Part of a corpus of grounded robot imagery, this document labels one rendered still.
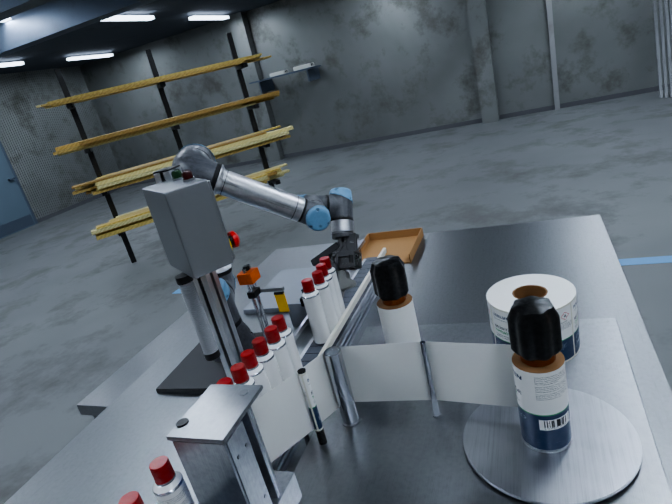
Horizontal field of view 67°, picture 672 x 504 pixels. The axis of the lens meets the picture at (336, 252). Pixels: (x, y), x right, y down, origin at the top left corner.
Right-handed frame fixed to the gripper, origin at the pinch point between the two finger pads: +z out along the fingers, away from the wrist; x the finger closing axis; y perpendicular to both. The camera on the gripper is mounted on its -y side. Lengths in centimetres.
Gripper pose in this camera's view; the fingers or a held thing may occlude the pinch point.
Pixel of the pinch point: (339, 295)
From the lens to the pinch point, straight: 166.1
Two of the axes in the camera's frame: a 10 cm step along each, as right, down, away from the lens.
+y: 9.2, -0.9, -3.8
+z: 0.4, 9.9, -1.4
